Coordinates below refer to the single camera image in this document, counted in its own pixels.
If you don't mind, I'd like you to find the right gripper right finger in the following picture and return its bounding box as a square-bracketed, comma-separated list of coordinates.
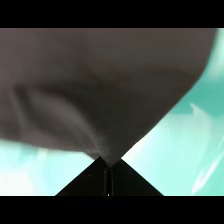
[108, 158, 164, 197]

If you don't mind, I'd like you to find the grey garment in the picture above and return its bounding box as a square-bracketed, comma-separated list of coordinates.
[0, 27, 218, 168]

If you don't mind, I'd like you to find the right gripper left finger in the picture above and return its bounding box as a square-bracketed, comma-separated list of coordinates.
[55, 156, 109, 197]

